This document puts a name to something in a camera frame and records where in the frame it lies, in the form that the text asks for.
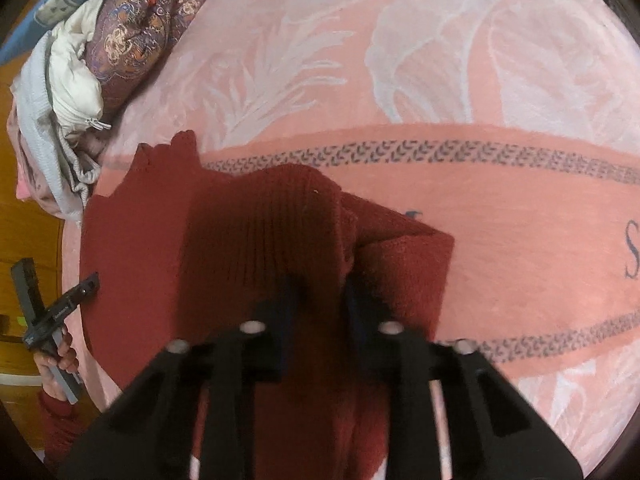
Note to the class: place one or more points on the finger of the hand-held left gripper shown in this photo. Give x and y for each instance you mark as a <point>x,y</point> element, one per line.
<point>75,297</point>
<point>26,295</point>

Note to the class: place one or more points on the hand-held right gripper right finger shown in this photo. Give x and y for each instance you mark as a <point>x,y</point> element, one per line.
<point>372,332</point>

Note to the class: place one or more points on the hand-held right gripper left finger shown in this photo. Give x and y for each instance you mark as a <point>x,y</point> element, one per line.
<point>260,350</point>

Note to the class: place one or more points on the dark red knit sweater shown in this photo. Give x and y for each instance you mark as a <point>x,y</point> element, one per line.
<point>250,220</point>

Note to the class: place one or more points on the person's left hand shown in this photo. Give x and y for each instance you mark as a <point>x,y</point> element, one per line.
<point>46,367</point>

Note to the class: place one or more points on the pale pink garment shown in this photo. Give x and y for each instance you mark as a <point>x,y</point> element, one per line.
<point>30,180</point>

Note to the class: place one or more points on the pink leaf-patterned blanket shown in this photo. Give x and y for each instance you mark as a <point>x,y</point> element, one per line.
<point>500,240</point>

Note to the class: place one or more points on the white knit garment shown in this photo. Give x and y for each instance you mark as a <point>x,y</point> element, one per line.
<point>35,110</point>

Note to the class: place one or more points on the cream zippered garment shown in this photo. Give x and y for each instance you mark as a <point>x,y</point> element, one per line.
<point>75,85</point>

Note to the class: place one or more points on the purple paisley pillow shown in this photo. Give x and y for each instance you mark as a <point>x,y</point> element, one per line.
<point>135,25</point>

